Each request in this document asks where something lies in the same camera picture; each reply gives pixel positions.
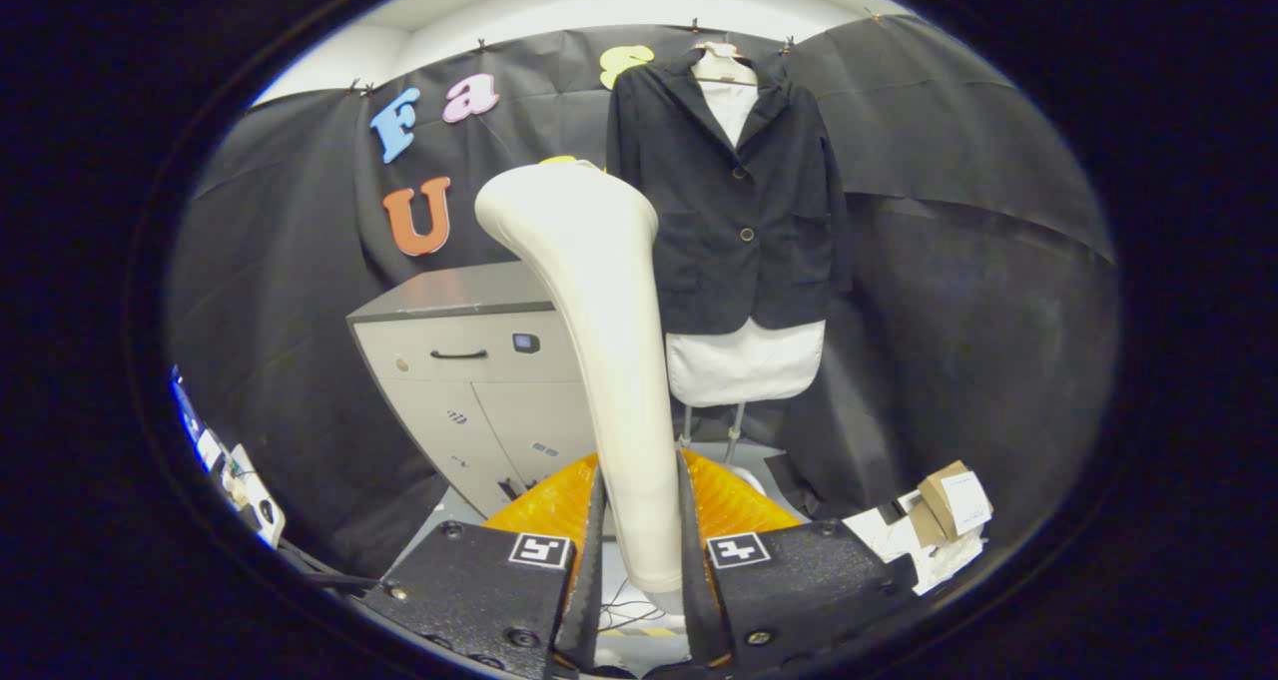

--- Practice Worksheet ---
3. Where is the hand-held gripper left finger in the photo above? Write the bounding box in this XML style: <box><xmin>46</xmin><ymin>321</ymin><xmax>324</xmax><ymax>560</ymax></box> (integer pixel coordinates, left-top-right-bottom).
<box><xmin>357</xmin><ymin>448</ymin><xmax>608</xmax><ymax>680</ymax></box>

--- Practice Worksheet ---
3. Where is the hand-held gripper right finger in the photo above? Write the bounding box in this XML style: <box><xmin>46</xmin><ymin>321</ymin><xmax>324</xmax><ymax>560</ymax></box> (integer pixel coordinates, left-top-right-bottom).
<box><xmin>679</xmin><ymin>448</ymin><xmax>920</xmax><ymax>679</ymax></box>

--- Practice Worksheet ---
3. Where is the garment steamer base with poles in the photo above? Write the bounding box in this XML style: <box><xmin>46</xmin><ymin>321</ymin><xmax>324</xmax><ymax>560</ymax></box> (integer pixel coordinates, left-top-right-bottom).
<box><xmin>679</xmin><ymin>403</ymin><xmax>770</xmax><ymax>496</ymax></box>

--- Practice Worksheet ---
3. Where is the white garment steamer head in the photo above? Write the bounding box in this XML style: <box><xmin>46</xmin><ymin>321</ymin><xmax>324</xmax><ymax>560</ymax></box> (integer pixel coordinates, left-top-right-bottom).
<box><xmin>474</xmin><ymin>161</ymin><xmax>685</xmax><ymax>596</ymax></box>

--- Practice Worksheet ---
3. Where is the black blazer jacket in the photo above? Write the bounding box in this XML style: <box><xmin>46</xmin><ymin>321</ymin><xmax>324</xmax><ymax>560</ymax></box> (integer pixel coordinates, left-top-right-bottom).
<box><xmin>606</xmin><ymin>51</ymin><xmax>853</xmax><ymax>337</ymax></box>

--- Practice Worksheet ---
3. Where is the grey cabinet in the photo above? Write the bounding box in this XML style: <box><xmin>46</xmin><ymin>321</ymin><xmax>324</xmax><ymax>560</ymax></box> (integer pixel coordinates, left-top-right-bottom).
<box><xmin>346</xmin><ymin>261</ymin><xmax>600</xmax><ymax>519</ymax></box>

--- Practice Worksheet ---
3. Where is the white fabric ironing panel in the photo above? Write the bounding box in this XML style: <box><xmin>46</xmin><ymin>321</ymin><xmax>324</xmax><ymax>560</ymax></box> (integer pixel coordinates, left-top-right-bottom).
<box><xmin>666</xmin><ymin>81</ymin><xmax>828</xmax><ymax>408</ymax></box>

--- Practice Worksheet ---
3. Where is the small cardboard box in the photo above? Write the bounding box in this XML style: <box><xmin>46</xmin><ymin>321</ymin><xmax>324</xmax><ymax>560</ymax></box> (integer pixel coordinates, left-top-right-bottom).
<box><xmin>917</xmin><ymin>460</ymin><xmax>994</xmax><ymax>541</ymax></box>

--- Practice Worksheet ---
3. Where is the black backdrop cloth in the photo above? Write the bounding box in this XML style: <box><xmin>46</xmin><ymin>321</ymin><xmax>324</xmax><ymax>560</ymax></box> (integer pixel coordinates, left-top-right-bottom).
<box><xmin>165</xmin><ymin>13</ymin><xmax>1121</xmax><ymax>576</ymax></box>

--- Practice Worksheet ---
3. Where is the white plastic hanger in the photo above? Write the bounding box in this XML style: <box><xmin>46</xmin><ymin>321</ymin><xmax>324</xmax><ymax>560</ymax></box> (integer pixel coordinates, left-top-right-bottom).
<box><xmin>692</xmin><ymin>41</ymin><xmax>760</xmax><ymax>87</ymax></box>

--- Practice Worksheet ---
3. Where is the tangle of thin floor cables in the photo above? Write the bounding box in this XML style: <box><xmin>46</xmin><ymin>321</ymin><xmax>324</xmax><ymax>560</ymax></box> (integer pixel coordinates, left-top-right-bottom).
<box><xmin>599</xmin><ymin>575</ymin><xmax>690</xmax><ymax>633</ymax></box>

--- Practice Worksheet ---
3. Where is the black cable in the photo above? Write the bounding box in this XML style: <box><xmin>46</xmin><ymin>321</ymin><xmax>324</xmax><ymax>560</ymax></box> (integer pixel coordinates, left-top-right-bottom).
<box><xmin>278</xmin><ymin>538</ymin><xmax>382</xmax><ymax>593</ymax></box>

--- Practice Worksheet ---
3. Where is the white equipment with cables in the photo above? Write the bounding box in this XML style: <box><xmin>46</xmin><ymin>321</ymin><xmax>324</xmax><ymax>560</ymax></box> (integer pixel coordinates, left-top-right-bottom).
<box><xmin>168</xmin><ymin>365</ymin><xmax>288</xmax><ymax>549</ymax></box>

